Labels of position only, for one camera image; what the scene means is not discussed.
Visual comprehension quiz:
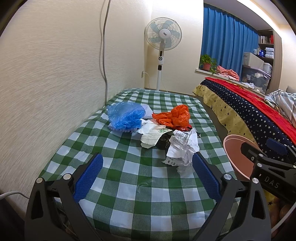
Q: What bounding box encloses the pink plastic trash bin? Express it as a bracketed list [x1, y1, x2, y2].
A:
[223, 135, 260, 181]

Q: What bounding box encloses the white printed paper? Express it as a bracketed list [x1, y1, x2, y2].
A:
[163, 128, 200, 178]

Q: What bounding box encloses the orange plastic bag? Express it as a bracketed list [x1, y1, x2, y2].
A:
[152, 104, 190, 129]

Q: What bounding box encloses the blue plastic bag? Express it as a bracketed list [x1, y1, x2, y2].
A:
[106, 101, 147, 131]

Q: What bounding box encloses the black red snack packet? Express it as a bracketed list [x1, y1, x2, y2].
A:
[173, 125, 192, 132]

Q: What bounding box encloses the red blanket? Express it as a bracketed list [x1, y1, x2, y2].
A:
[205, 77, 295, 144]

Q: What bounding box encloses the navy star bed cover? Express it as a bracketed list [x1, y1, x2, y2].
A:
[193, 79, 295, 164]

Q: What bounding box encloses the striped grey quilt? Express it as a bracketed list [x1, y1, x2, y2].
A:
[264, 90, 296, 128]

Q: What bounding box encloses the leopard pattern wrapper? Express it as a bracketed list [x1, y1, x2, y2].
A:
[156, 131, 173, 150]

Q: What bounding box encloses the clear plastic storage box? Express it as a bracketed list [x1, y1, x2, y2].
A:
[240, 66, 271, 94]

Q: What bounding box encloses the white torn paper bag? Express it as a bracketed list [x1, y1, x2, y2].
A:
[137, 119, 173, 149]

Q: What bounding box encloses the pink clothes pile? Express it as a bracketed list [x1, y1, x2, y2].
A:
[217, 65, 239, 81]

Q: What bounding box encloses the white box on storage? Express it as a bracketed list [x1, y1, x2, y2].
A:
[242, 52, 264, 70]

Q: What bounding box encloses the wooden bookshelf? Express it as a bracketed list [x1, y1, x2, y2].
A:
[258, 29, 282, 93]

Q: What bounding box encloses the potted green plant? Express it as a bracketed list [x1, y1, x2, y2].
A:
[199, 54, 217, 74]

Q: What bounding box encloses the blue curtain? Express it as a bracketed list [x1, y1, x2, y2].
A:
[201, 4, 259, 74]

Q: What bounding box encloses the white standing fan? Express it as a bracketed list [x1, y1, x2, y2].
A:
[144, 17, 182, 90]

